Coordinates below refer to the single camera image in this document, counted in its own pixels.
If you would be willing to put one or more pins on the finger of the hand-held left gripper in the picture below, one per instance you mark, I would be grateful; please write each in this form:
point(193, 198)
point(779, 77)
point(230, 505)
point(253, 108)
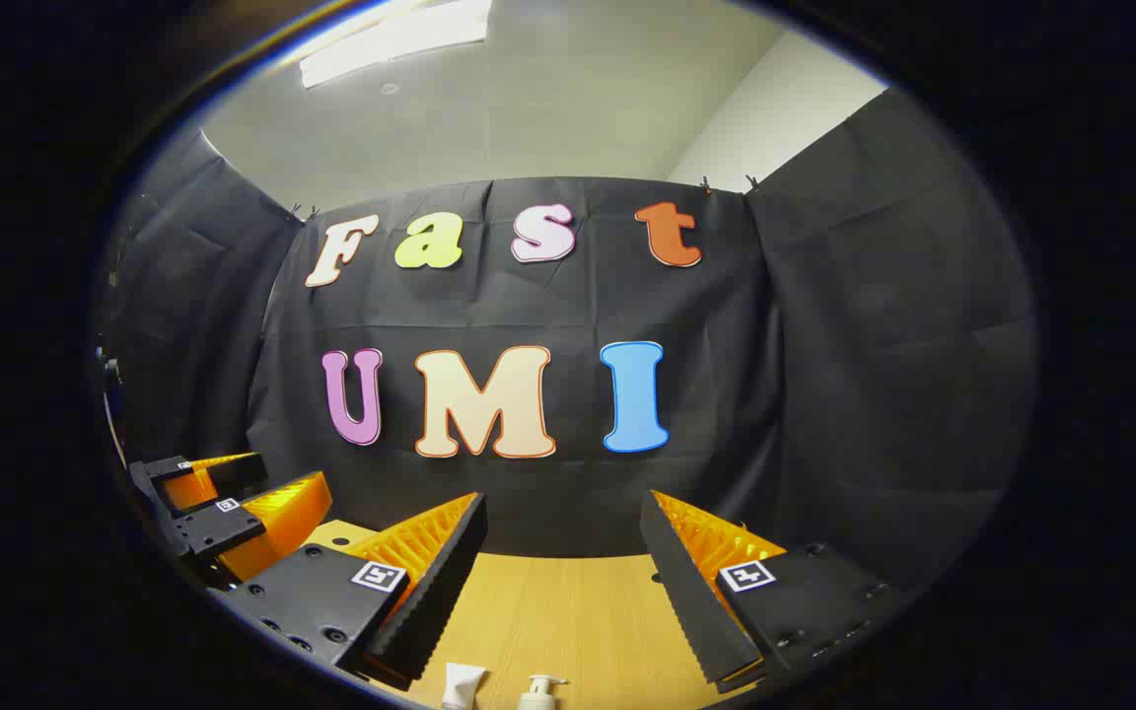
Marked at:
point(149, 473)
point(213, 528)

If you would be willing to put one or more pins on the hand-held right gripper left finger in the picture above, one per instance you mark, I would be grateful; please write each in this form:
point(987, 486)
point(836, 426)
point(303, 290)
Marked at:
point(440, 592)

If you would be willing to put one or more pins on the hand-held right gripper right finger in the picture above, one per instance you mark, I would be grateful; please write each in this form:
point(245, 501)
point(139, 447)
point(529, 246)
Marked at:
point(691, 602)

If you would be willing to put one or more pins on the white squeeze tube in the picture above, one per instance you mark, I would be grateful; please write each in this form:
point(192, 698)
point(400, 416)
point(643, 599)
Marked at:
point(462, 685)

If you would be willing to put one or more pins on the white pump bottle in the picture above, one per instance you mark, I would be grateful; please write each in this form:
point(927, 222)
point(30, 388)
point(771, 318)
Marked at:
point(538, 698)

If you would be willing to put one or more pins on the black backdrop cloth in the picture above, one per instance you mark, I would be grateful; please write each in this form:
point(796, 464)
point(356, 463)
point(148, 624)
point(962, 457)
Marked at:
point(548, 296)

